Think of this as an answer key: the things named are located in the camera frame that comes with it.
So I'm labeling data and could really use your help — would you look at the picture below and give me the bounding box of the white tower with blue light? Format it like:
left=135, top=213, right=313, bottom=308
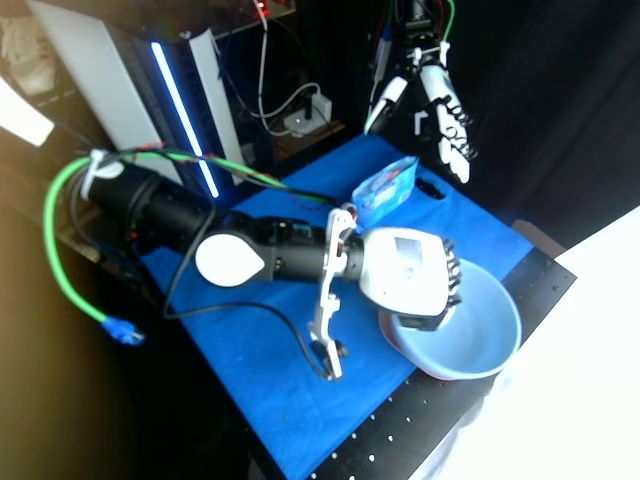
left=24, top=0, right=250, bottom=201

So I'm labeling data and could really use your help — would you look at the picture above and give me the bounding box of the black cable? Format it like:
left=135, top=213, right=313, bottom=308
left=162, top=214, right=331, bottom=376

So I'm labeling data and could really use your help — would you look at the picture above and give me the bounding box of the light blue plastic bowl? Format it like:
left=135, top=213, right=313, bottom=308
left=387, top=259, right=524, bottom=381

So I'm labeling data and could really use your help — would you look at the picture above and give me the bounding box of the pink plastic plate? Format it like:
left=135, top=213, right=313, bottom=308
left=378, top=312, right=501, bottom=384

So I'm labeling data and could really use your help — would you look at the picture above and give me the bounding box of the thick green cable, blue plug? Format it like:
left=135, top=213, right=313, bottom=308
left=42, top=155, right=147, bottom=347

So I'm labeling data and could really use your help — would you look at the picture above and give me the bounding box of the white blue cable connector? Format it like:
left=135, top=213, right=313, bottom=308
left=374, top=27, right=395, bottom=109

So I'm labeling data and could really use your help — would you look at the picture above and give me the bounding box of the thin green red wire bundle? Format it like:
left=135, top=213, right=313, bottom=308
left=119, top=143, right=356, bottom=214

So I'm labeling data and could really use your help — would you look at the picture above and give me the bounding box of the crumpled white bag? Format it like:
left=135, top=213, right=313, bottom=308
left=0, top=17, right=56, bottom=96

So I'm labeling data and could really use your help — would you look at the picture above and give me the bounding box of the white cable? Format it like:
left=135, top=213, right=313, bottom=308
left=256, top=9, right=322, bottom=121

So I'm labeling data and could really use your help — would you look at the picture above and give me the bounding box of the blue fabric mat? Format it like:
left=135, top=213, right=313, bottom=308
left=144, top=132, right=535, bottom=480

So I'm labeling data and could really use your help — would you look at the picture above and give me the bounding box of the blue wet wipes packet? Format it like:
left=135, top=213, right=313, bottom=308
left=351, top=155, right=420, bottom=224

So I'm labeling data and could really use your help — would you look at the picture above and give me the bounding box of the brown cardboard piece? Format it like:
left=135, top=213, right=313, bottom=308
left=512, top=218, right=569, bottom=256

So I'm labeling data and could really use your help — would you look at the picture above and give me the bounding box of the white power adapter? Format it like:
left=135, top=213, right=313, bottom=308
left=282, top=92, right=334, bottom=139

